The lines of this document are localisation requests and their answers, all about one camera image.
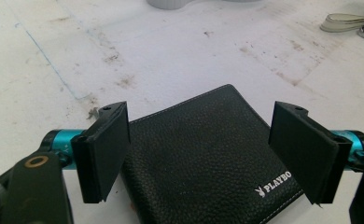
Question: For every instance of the black leather wallet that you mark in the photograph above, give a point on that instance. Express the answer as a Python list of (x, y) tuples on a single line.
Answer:
[(202, 155)]

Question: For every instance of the white ribbed container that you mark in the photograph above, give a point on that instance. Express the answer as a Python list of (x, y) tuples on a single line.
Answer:
[(168, 3)]

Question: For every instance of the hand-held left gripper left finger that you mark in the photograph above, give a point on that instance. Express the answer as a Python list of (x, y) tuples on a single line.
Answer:
[(100, 152)]

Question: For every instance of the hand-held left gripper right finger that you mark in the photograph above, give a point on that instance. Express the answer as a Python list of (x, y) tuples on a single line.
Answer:
[(307, 149)]

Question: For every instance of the grey leather key fob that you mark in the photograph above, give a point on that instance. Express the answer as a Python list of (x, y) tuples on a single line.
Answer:
[(345, 22)]

